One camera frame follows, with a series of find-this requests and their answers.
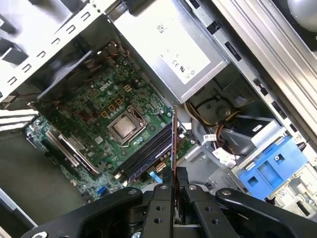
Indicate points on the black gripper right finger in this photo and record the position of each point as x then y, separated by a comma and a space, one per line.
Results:
195, 210

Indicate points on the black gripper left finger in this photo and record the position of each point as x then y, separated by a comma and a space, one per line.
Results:
161, 210

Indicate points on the black RAM stick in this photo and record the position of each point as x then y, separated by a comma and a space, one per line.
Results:
175, 148

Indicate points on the grey metal drive cage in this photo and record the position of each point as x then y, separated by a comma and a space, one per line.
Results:
205, 153

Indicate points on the blue drive bay latch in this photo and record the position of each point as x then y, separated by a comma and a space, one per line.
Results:
272, 168

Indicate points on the silver CPU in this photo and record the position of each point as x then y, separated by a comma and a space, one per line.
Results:
125, 127

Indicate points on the CPU socket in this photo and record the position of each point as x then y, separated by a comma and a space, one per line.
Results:
135, 112

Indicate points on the green motherboard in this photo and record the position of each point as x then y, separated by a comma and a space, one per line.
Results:
146, 96

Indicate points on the grey power supply unit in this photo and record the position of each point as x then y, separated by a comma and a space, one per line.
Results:
161, 49

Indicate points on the black case fan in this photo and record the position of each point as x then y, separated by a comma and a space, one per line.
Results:
64, 77

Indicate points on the black open PC case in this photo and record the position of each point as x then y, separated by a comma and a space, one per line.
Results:
74, 22

